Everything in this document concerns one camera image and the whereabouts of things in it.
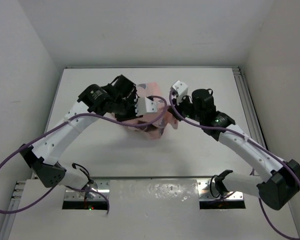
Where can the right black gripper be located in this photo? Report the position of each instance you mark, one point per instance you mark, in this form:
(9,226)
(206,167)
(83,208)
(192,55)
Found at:
(179,113)

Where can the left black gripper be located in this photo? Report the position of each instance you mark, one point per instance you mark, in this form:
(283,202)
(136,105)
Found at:
(132,113)

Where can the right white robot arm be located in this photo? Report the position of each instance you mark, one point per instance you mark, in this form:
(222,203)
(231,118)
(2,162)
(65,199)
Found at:
(276,180)

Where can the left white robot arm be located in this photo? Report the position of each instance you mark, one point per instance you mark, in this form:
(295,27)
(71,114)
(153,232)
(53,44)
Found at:
(43,155)

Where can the white front cover board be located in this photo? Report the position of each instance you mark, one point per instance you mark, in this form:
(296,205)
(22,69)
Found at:
(150,210)

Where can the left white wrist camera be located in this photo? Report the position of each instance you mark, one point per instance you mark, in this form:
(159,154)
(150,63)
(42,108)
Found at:
(144,105)

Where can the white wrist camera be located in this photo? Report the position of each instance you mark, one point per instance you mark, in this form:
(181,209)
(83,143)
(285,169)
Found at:
(144,105)
(179,90)

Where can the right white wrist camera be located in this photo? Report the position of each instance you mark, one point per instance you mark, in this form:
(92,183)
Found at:
(179,90)

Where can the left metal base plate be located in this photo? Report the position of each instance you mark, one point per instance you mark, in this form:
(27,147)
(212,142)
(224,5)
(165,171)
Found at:
(95,192)

